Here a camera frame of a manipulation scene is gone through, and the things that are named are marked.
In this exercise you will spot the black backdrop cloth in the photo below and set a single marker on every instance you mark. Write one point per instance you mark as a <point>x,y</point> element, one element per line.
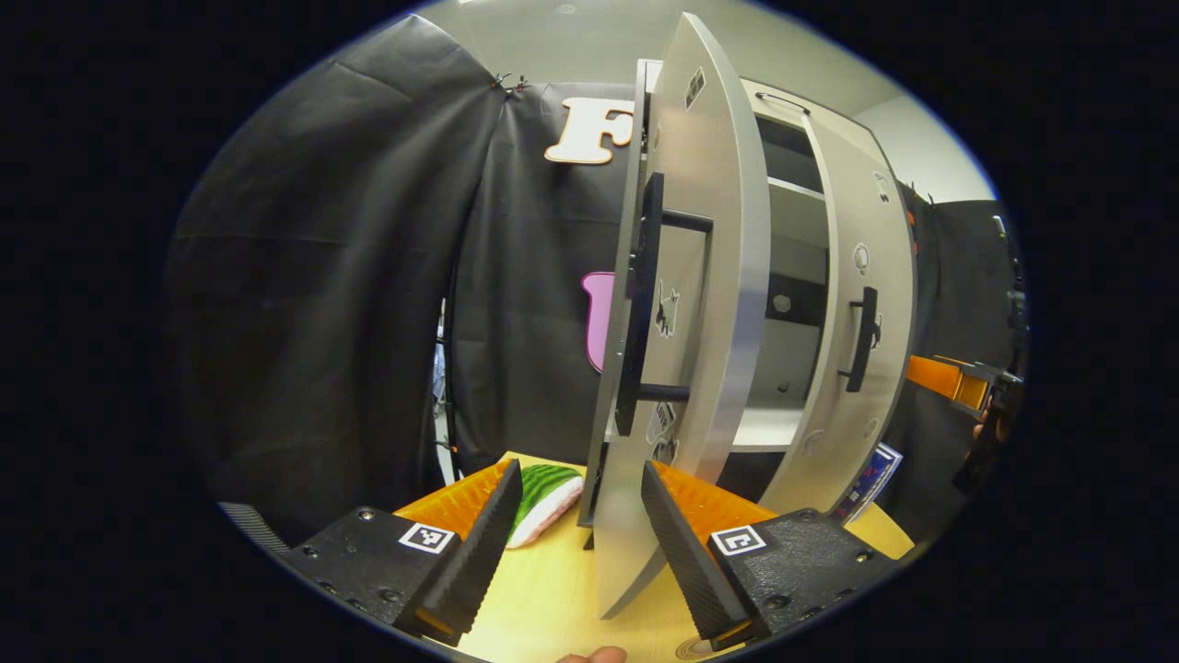
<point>322,276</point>

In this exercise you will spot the black binder clip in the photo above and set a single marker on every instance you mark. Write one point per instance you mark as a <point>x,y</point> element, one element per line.
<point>502,82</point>
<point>521,83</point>

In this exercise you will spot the white cabinet door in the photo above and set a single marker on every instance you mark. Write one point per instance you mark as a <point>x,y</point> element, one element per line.
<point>728,230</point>
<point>857,433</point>

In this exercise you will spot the round brown coaster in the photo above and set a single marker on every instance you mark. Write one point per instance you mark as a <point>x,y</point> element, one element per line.
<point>695,649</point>

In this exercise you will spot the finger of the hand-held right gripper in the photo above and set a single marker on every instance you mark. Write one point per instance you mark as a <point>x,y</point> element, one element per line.
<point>930,373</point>

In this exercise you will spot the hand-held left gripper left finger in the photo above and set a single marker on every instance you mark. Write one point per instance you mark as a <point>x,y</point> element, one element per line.
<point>479,562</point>

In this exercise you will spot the black equipment stand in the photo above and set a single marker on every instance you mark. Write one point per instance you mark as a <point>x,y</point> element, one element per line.
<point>1013,304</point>

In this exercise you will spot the white cabinet drawer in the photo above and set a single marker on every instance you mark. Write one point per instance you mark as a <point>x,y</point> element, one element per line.
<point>843,115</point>

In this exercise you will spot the dark navy book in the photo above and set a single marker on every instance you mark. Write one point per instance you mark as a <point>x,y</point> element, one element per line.
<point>861,488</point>

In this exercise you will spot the watermelon slice toy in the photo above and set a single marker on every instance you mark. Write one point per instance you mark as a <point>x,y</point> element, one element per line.
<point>543,497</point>

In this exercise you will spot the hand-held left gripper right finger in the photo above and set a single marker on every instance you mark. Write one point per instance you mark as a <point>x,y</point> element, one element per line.
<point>686,562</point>

